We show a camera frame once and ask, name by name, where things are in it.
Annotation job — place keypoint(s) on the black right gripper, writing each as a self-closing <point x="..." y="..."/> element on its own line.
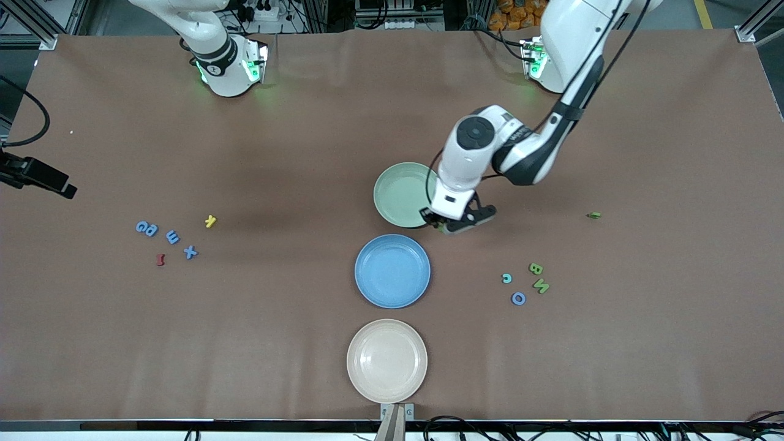
<point x="5" y="162"/>

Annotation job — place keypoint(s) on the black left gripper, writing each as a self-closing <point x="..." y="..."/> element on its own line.
<point x="431" y="216"/>

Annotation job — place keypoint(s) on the blue letter G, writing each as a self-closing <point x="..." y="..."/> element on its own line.
<point x="139" y="228"/>

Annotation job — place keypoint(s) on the green letter B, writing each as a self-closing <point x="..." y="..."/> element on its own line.
<point x="536" y="268"/>

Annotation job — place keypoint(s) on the green letter N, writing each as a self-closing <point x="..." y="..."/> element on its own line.
<point x="541" y="286"/>

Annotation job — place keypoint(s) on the blue letter E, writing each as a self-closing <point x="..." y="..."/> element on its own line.
<point x="173" y="237"/>

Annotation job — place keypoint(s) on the blue letter X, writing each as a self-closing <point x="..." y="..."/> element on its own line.
<point x="190" y="252"/>

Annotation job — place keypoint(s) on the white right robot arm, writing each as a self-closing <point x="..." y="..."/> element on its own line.
<point x="226" y="73"/>

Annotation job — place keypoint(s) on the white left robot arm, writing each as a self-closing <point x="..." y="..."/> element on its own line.
<point x="576" y="37"/>

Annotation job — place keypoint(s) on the pale green plate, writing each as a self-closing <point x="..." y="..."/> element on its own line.
<point x="398" y="196"/>

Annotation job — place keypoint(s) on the blue plate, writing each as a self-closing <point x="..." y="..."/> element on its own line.
<point x="392" y="271"/>

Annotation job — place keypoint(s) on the lavender blue letter O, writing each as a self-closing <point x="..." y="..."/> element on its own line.
<point x="513" y="298"/>

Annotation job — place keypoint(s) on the beige plate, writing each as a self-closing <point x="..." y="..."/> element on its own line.
<point x="386" y="361"/>

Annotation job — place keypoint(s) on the yellow letter K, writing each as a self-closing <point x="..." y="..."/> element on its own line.
<point x="210" y="221"/>

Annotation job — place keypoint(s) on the brown paper table cover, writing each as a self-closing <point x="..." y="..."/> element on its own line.
<point x="275" y="153"/>

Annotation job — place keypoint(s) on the long white power strip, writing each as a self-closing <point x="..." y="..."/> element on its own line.
<point x="416" y="26"/>

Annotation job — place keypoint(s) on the bag of orange fruit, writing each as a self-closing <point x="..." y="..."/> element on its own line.
<point x="520" y="12"/>

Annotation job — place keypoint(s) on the white power strip with plugs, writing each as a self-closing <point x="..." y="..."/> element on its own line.
<point x="266" y="12"/>

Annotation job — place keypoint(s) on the aluminium frame post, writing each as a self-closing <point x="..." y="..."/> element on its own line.
<point x="48" y="41"/>
<point x="744" y="35"/>

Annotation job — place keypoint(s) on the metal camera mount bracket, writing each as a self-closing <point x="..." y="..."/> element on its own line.
<point x="397" y="422"/>

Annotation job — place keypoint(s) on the black table edge rail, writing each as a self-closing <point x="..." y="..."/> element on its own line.
<point x="184" y="425"/>

